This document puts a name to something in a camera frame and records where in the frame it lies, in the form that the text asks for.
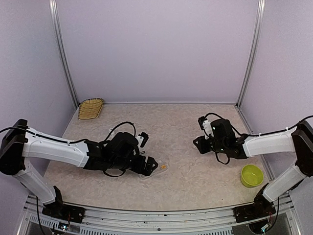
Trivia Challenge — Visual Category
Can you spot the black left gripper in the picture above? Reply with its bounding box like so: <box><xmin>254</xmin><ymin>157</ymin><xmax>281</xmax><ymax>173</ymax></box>
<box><xmin>110</xmin><ymin>154</ymin><xmax>158</xmax><ymax>176</ymax></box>

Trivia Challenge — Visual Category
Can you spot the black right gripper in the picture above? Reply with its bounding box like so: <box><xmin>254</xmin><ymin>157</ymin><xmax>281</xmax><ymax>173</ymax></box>
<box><xmin>194</xmin><ymin>135</ymin><xmax>227</xmax><ymax>154</ymax></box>

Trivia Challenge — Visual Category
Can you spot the clear plastic pill organizer box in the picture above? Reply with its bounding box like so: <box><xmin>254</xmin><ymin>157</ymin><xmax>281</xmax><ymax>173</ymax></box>
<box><xmin>139</xmin><ymin>155</ymin><xmax>169</xmax><ymax>180</ymax></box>

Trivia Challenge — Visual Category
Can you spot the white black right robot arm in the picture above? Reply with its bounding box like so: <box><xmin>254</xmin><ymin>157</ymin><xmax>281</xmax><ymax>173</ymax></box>
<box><xmin>193</xmin><ymin>117</ymin><xmax>313</xmax><ymax>217</ymax></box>

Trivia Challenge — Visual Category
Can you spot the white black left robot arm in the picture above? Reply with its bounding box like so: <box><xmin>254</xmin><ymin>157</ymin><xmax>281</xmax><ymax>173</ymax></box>
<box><xmin>0</xmin><ymin>119</ymin><xmax>158</xmax><ymax>218</ymax></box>

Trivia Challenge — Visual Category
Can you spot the green plastic bowl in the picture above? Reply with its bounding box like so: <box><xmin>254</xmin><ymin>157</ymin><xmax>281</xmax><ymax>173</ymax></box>
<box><xmin>241</xmin><ymin>164</ymin><xmax>264</xmax><ymax>188</ymax></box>

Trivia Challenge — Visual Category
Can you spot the woven bamboo tray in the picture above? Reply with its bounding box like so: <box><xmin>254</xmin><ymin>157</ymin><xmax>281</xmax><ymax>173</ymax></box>
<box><xmin>78</xmin><ymin>98</ymin><xmax>104</xmax><ymax>120</ymax></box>

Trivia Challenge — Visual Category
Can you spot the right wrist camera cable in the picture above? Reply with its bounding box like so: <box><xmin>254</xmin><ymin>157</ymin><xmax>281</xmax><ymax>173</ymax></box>
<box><xmin>204</xmin><ymin>112</ymin><xmax>224</xmax><ymax>120</ymax></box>

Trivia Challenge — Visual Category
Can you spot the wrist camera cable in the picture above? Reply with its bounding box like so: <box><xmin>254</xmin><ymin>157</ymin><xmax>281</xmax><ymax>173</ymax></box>
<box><xmin>104</xmin><ymin>121</ymin><xmax>137</xmax><ymax>145</ymax></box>
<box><xmin>204</xmin><ymin>112</ymin><xmax>224</xmax><ymax>120</ymax></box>

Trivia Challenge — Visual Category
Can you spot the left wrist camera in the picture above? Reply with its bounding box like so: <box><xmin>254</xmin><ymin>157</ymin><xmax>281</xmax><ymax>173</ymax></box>
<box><xmin>136</xmin><ymin>132</ymin><xmax>149</xmax><ymax>148</ymax></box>

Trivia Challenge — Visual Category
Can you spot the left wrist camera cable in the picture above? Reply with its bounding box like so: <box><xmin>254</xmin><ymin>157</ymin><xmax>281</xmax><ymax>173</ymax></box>
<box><xmin>104</xmin><ymin>121</ymin><xmax>137</xmax><ymax>145</ymax></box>

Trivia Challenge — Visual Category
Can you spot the aluminium front frame rail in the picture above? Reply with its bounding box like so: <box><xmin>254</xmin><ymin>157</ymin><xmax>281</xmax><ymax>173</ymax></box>
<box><xmin>15</xmin><ymin>194</ymin><xmax>304</xmax><ymax>235</ymax></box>

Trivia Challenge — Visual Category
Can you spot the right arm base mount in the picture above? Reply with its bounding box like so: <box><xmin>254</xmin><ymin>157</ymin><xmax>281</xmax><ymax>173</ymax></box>
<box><xmin>233</xmin><ymin>187</ymin><xmax>276</xmax><ymax>223</ymax></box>

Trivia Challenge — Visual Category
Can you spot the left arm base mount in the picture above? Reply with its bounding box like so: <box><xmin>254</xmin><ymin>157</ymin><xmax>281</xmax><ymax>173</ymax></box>
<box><xmin>42</xmin><ymin>186</ymin><xmax>86</xmax><ymax>224</ymax></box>

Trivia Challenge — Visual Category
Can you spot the aluminium right corner post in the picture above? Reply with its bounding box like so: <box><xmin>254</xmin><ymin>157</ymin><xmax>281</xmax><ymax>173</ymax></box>
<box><xmin>236</xmin><ymin>0</ymin><xmax>266</xmax><ymax>109</ymax></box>

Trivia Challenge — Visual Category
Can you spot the aluminium corner post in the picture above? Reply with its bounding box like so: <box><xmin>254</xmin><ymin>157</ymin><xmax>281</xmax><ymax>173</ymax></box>
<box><xmin>49</xmin><ymin>0</ymin><xmax>80</xmax><ymax>109</ymax></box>
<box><xmin>236</xmin><ymin>0</ymin><xmax>266</xmax><ymax>109</ymax></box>

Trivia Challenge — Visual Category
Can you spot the aluminium left corner post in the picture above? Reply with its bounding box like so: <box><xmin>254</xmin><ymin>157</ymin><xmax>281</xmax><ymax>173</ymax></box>
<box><xmin>49</xmin><ymin>0</ymin><xmax>80</xmax><ymax>109</ymax></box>

